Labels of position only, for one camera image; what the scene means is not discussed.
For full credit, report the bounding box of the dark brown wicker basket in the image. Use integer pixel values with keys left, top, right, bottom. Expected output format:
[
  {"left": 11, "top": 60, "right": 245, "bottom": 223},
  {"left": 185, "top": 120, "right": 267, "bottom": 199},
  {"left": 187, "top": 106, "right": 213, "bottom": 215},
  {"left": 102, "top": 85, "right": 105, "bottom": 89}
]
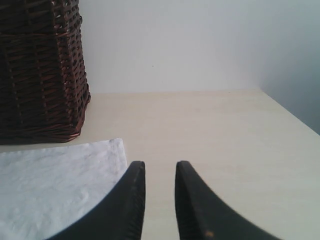
[{"left": 0, "top": 0, "right": 91, "bottom": 145}]

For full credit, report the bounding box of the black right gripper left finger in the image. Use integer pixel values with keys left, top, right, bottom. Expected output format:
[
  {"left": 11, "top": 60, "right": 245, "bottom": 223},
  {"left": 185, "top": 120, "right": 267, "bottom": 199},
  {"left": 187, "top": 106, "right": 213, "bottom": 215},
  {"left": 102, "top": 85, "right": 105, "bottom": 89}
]
[{"left": 50, "top": 161, "right": 146, "bottom": 240}]

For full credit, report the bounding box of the white t-shirt red logo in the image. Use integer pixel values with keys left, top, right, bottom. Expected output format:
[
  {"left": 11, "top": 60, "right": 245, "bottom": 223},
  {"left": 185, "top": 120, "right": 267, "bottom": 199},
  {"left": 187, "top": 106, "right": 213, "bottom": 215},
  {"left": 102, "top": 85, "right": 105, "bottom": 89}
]
[{"left": 0, "top": 138, "right": 128, "bottom": 240}]

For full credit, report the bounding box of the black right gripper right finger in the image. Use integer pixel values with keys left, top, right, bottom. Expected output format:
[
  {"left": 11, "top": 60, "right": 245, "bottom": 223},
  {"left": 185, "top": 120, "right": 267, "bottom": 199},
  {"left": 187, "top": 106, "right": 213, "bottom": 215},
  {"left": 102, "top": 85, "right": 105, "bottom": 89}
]
[{"left": 174, "top": 160, "right": 276, "bottom": 240}]

